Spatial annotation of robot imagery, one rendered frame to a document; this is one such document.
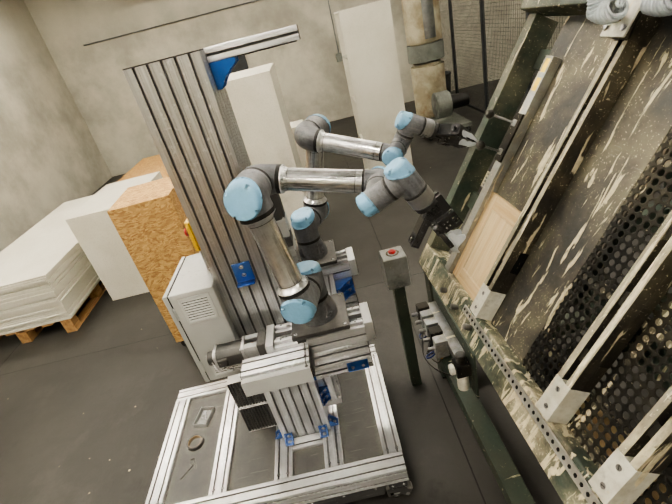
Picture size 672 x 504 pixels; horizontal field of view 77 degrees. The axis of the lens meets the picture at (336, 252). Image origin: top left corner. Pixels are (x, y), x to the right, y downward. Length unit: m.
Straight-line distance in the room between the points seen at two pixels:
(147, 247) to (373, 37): 3.52
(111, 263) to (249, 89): 2.21
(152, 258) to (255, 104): 1.58
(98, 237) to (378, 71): 3.55
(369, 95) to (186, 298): 4.16
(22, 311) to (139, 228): 1.97
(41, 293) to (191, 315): 2.98
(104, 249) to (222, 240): 3.11
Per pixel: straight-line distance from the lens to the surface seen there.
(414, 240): 1.29
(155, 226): 3.16
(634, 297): 1.26
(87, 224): 4.65
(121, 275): 4.81
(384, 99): 5.52
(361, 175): 1.34
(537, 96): 1.90
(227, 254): 1.70
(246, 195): 1.26
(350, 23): 5.40
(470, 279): 1.90
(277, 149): 3.98
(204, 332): 1.87
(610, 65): 1.59
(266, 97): 3.90
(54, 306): 4.72
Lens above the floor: 2.03
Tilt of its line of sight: 29 degrees down
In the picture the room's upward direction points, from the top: 15 degrees counter-clockwise
